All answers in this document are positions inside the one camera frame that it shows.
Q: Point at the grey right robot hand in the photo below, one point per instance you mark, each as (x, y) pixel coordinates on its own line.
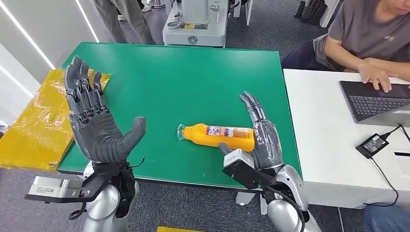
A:
(267, 144)

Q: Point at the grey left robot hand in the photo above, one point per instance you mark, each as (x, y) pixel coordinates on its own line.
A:
(96, 134)

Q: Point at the orange plastic bottle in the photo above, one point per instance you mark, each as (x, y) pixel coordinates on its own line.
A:
(198, 136)

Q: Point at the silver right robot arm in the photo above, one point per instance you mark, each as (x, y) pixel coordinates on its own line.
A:
(285, 214)

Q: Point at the grey table foot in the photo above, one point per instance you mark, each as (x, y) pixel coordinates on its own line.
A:
(241, 198)

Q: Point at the yellow wrapped cardboard box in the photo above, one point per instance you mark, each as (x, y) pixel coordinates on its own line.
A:
(35, 128)

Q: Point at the black power adapter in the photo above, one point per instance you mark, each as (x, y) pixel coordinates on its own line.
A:
(373, 144)

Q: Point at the dark grey laptop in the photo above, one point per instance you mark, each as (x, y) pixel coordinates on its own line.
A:
(371, 104)

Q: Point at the standing person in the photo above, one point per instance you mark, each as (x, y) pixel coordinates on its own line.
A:
(134, 22)

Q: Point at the yellow flat object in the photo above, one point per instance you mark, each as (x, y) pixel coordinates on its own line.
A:
(173, 229)

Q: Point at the person's right hand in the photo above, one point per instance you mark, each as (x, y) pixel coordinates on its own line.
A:
(374, 75)

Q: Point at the white machine base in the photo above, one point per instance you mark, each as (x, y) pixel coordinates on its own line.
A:
(195, 35)

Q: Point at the white furniture panel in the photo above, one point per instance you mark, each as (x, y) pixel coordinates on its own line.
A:
(248, 11)

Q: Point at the thin black desk object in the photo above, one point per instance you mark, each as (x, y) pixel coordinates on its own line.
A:
(402, 154)

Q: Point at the black boot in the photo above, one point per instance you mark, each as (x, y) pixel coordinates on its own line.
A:
(317, 14)
(300, 9)

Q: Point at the blue fabric object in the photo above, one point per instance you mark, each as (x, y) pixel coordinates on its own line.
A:
(387, 221)

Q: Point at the metal stand base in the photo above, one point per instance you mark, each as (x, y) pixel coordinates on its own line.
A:
(157, 4)

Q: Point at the seated person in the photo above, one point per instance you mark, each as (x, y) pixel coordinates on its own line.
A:
(362, 32)

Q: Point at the white cabinet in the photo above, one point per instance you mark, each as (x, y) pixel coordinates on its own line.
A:
(330, 11)

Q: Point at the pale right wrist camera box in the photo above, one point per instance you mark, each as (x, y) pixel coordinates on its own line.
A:
(237, 158)

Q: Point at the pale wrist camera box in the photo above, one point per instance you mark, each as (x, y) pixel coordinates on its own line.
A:
(237, 158)
(51, 187)

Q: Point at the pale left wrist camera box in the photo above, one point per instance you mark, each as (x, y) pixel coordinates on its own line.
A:
(51, 187)

